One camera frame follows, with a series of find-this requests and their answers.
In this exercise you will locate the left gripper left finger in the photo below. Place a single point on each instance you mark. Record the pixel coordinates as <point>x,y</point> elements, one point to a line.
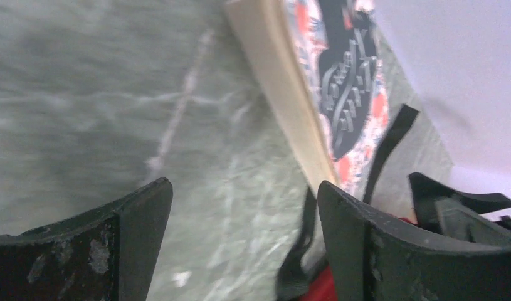
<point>107,253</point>

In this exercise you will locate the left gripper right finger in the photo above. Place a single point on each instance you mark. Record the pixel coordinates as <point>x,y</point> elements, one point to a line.
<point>376,256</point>

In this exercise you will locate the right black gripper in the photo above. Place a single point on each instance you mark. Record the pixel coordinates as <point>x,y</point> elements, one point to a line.
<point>448,212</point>

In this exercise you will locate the red backpack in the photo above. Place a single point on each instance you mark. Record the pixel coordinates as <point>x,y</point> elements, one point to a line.
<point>304,273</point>

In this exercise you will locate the floral cover book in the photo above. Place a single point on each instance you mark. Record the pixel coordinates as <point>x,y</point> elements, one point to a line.
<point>318,66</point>

